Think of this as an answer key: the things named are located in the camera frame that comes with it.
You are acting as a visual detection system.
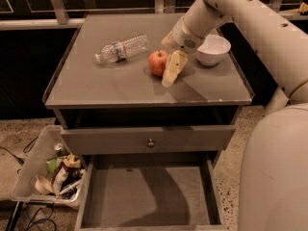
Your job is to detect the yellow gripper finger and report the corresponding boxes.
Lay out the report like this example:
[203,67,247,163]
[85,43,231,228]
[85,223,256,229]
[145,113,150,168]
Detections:
[162,50,188,88]
[161,32,172,48]

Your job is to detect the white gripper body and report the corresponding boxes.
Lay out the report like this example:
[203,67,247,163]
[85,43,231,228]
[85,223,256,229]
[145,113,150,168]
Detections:
[171,16,204,54]

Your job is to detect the red apple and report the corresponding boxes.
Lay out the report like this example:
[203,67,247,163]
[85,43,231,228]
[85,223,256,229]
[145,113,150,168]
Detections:
[148,50,169,77]

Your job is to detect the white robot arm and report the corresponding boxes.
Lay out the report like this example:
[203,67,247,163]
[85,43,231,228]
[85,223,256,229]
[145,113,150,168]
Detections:
[162,0,308,231]

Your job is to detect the grey top drawer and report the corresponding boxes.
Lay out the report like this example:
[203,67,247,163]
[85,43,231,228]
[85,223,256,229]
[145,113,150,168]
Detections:
[61,125,235,155]

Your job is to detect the grey drawer cabinet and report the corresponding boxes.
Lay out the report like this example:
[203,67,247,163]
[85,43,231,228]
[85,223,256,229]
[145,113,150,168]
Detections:
[42,13,255,231]

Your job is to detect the open grey middle drawer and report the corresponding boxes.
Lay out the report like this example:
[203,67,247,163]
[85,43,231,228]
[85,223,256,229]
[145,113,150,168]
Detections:
[75,152,227,231]

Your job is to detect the white ceramic bowl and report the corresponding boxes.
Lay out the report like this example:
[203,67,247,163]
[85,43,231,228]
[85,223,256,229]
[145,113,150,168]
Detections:
[196,35,231,66]

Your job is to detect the metal railing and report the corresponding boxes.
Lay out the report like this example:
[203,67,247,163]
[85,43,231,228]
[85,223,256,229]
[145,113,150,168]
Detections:
[0,0,308,32]

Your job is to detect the clear plastic water bottle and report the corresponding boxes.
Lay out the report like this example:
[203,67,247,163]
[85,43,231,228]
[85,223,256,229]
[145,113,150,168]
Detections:
[94,35,149,64]

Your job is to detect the metal can in bin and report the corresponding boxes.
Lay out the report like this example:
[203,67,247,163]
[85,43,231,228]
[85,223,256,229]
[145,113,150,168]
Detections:
[54,143,67,156]

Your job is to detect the crumpled trash in bin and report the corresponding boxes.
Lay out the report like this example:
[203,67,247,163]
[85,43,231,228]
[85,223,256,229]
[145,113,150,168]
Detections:
[51,154,82,196]

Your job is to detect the clear plastic bin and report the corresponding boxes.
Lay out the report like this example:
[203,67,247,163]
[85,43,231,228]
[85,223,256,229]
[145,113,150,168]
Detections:
[10,125,81,209]

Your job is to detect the white cup in bin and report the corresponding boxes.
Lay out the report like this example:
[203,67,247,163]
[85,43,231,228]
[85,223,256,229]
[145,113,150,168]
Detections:
[35,175,53,195]

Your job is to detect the white slanted post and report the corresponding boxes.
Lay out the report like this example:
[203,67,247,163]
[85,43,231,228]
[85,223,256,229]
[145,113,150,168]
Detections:
[266,88,289,114]

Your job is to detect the black cable on floor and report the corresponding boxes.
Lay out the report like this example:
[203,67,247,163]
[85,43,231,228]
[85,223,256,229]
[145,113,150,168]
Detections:
[0,136,39,174]

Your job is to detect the blue cable on floor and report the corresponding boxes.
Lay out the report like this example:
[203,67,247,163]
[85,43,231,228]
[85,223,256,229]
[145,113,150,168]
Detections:
[24,204,58,231]

